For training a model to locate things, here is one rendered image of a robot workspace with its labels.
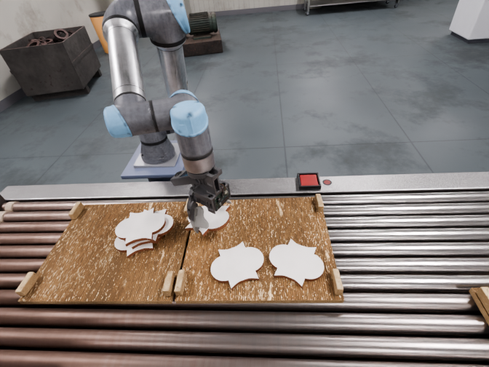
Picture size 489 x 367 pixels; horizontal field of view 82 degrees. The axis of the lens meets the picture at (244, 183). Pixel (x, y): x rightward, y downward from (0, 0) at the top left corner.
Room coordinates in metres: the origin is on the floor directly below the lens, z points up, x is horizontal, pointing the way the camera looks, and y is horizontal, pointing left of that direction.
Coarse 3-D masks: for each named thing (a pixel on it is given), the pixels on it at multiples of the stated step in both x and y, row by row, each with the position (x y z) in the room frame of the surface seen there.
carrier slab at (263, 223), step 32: (256, 224) 0.56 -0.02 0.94; (288, 224) 0.54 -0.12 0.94; (320, 224) 0.53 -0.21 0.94; (192, 256) 0.47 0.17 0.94; (320, 256) 0.42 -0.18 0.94; (192, 288) 0.37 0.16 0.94; (224, 288) 0.36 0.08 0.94; (256, 288) 0.35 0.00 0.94; (288, 288) 0.34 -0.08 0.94; (320, 288) 0.33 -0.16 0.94
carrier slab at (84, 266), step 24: (96, 216) 0.67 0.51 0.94; (120, 216) 0.66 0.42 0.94; (72, 240) 0.58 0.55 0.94; (96, 240) 0.57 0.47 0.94; (168, 240) 0.53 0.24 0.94; (48, 264) 0.50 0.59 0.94; (72, 264) 0.49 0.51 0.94; (96, 264) 0.48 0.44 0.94; (120, 264) 0.47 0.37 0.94; (144, 264) 0.46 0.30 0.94; (168, 264) 0.45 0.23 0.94; (48, 288) 0.42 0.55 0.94; (72, 288) 0.41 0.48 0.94; (96, 288) 0.40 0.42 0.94; (120, 288) 0.39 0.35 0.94; (144, 288) 0.39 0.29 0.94
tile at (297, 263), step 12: (276, 252) 0.44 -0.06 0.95; (288, 252) 0.44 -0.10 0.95; (300, 252) 0.43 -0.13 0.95; (312, 252) 0.43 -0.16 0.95; (276, 264) 0.41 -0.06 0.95; (288, 264) 0.40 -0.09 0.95; (300, 264) 0.40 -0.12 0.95; (312, 264) 0.39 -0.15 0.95; (276, 276) 0.38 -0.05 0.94; (288, 276) 0.37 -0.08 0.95; (300, 276) 0.36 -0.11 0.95; (312, 276) 0.36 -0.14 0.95
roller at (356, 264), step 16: (0, 272) 0.52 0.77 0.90; (16, 272) 0.51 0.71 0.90; (352, 272) 0.39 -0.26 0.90; (368, 272) 0.38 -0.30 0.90; (384, 272) 0.37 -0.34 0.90; (400, 272) 0.37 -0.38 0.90; (416, 272) 0.36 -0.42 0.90; (432, 272) 0.36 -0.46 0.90; (448, 272) 0.35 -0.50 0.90; (464, 272) 0.35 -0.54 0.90; (480, 272) 0.34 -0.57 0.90
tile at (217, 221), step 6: (204, 210) 0.59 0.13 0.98; (222, 210) 0.57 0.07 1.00; (204, 216) 0.57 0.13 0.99; (210, 216) 0.56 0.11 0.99; (216, 216) 0.55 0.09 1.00; (222, 216) 0.54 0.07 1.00; (228, 216) 0.54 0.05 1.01; (210, 222) 0.53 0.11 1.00; (216, 222) 0.53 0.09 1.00; (222, 222) 0.52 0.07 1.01; (228, 222) 0.52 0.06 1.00; (186, 228) 0.53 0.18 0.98; (192, 228) 0.53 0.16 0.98; (210, 228) 0.51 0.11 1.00; (216, 228) 0.50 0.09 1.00; (222, 228) 0.51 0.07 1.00; (204, 234) 0.49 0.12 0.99
